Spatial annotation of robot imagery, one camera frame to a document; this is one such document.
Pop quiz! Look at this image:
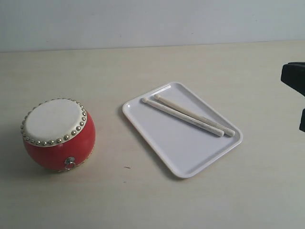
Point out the white drumstick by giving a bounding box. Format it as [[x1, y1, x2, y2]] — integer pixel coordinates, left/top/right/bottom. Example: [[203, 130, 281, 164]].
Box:
[[141, 97, 224, 137], [154, 94, 235, 137]]

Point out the white plastic tray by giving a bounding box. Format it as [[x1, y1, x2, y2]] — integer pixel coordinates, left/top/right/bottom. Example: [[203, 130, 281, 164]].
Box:
[[122, 82, 243, 178]]

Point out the red small drum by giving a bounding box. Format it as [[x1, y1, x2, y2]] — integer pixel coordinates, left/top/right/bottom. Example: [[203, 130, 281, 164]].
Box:
[[20, 98, 95, 172]]

